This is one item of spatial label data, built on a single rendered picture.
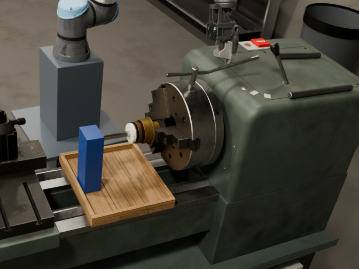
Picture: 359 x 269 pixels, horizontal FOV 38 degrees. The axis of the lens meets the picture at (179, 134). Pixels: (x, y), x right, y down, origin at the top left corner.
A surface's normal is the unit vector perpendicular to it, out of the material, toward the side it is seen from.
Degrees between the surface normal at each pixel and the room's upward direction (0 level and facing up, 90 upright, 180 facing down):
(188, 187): 29
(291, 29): 90
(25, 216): 0
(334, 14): 85
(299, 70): 0
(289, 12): 90
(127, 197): 0
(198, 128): 61
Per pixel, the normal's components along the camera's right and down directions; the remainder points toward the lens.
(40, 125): 0.14, -0.82
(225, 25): 0.47, 0.25
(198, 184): 0.35, -0.45
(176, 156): -0.88, 0.15
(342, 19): -0.40, 0.39
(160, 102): 0.44, -0.09
